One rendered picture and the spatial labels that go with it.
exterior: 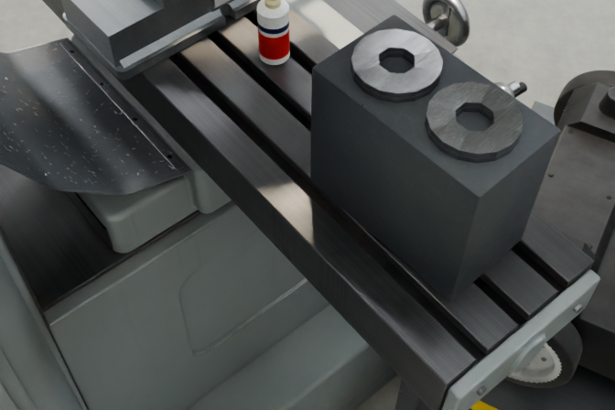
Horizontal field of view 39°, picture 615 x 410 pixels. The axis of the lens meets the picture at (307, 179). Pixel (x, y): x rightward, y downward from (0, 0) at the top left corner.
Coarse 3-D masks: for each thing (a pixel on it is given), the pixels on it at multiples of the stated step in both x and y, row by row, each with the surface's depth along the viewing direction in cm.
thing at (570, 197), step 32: (576, 96) 157; (608, 96) 148; (576, 128) 151; (608, 128) 148; (576, 160) 147; (608, 160) 147; (544, 192) 143; (576, 192) 143; (608, 192) 143; (576, 224) 139; (608, 224) 139; (608, 256) 138; (608, 288) 134; (576, 320) 132; (608, 320) 131; (608, 352) 134
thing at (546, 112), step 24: (552, 120) 178; (504, 384) 142; (576, 384) 142; (600, 384) 142; (408, 408) 156; (480, 408) 142; (504, 408) 140; (528, 408) 140; (552, 408) 140; (576, 408) 140; (600, 408) 140
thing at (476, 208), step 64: (320, 64) 86; (384, 64) 86; (448, 64) 86; (320, 128) 91; (384, 128) 81; (448, 128) 79; (512, 128) 79; (384, 192) 88; (448, 192) 79; (512, 192) 82; (448, 256) 86
